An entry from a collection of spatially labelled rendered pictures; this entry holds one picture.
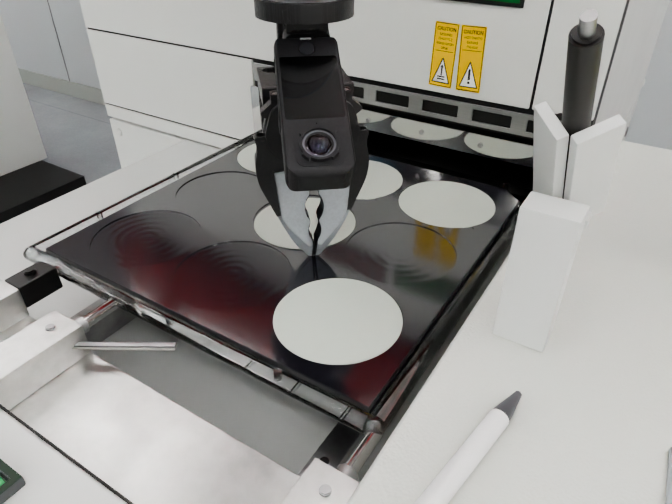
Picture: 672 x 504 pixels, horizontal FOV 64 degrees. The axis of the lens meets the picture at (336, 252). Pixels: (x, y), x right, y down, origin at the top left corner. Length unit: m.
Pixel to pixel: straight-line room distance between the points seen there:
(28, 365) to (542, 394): 0.33
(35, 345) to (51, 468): 0.17
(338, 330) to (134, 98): 0.71
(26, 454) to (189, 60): 0.70
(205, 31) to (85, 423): 0.60
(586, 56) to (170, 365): 0.42
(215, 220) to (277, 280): 0.12
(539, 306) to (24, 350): 0.34
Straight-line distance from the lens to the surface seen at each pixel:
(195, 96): 0.92
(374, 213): 0.56
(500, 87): 0.64
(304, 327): 0.42
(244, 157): 0.68
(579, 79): 0.24
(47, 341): 0.45
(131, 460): 0.39
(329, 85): 0.38
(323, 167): 0.35
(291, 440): 0.45
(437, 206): 0.58
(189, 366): 0.52
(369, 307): 0.44
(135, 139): 1.08
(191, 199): 0.60
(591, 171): 0.29
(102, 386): 0.44
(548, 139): 0.27
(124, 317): 0.57
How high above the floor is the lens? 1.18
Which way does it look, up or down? 34 degrees down
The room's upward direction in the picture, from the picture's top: straight up
